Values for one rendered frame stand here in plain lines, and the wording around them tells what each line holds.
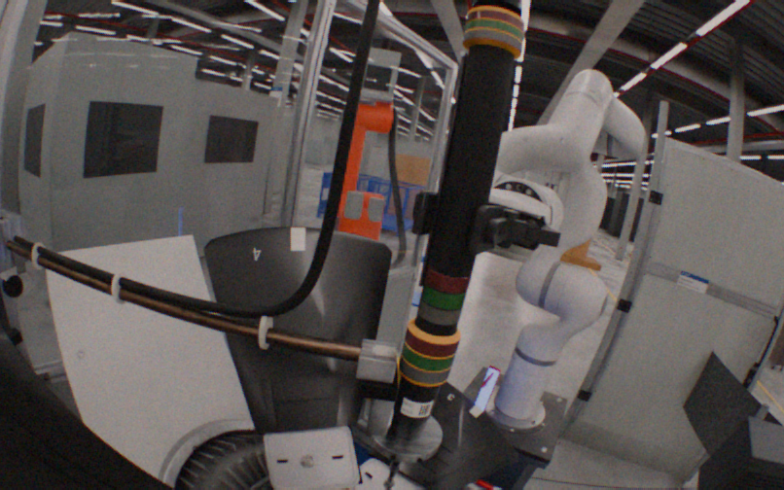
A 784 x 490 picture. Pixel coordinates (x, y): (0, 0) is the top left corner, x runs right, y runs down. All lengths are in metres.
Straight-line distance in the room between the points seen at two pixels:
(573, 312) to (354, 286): 0.54
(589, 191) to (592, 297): 0.23
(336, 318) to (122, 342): 0.31
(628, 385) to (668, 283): 0.66
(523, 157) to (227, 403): 0.58
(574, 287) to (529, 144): 0.37
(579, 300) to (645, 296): 1.34
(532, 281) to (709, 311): 1.58
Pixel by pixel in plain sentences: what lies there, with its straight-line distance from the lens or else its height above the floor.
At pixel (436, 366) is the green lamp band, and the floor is 1.39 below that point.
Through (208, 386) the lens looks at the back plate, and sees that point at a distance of 0.54.
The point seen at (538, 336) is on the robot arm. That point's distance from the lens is 0.84.
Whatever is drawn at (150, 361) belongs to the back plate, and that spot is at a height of 1.23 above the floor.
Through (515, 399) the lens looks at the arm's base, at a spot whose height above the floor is 1.02.
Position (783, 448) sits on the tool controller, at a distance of 0.86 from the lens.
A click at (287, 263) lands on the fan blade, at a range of 0.39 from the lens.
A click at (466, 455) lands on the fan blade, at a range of 0.51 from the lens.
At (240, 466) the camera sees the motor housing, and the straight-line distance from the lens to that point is 0.42.
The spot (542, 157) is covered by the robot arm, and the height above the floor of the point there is 1.58.
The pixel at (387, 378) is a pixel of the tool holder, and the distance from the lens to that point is 0.28.
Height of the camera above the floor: 1.53
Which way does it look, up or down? 15 degrees down
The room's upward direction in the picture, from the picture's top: 10 degrees clockwise
